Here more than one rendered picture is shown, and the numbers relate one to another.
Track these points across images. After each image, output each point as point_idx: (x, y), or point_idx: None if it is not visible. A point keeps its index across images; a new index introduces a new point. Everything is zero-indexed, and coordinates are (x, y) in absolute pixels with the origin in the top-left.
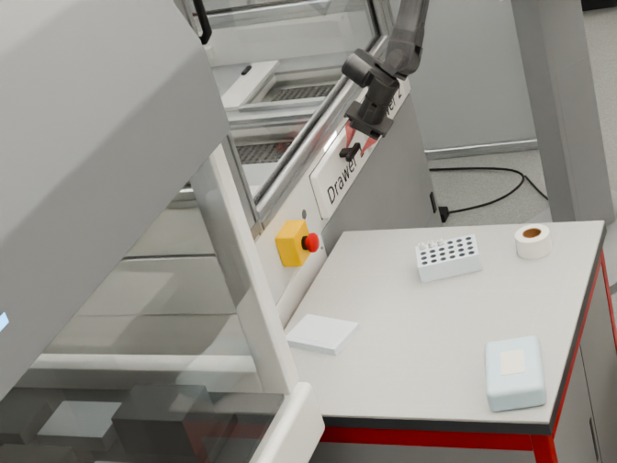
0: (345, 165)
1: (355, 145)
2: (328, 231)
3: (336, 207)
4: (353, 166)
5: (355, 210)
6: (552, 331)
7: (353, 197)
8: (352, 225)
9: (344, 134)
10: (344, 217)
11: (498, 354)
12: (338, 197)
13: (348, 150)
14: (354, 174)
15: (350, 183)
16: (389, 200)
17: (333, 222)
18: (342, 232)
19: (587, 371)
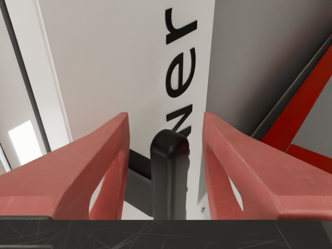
0: (163, 127)
1: (164, 185)
2: (201, 184)
3: (197, 192)
4: (190, 44)
5: (240, 20)
6: None
7: (224, 16)
8: (241, 57)
9: (63, 114)
10: (220, 96)
11: None
12: (191, 183)
13: (144, 199)
14: (204, 45)
15: (203, 96)
16: None
17: (203, 158)
18: (226, 117)
19: None
